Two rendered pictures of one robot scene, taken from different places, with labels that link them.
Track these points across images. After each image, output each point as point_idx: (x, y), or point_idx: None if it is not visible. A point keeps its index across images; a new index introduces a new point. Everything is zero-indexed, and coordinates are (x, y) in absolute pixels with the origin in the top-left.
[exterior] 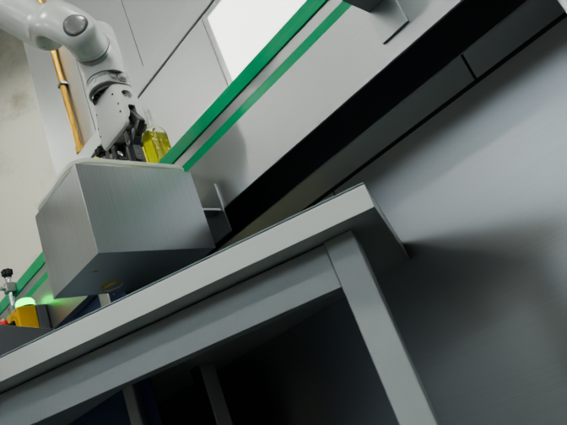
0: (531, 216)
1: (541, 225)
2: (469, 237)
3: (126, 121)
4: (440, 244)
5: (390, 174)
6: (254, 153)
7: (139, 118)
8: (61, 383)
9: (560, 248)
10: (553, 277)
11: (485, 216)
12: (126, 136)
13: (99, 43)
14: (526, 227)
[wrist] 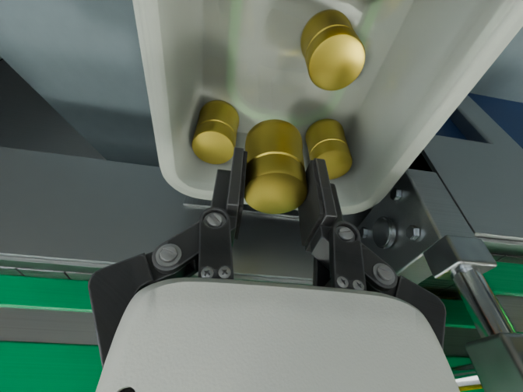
0: (23, 138)
1: (26, 131)
2: (71, 149)
3: (139, 296)
4: (93, 156)
5: None
6: (65, 184)
7: (89, 285)
8: None
9: (33, 120)
10: (54, 114)
11: (46, 152)
12: (214, 251)
13: None
14: (33, 135)
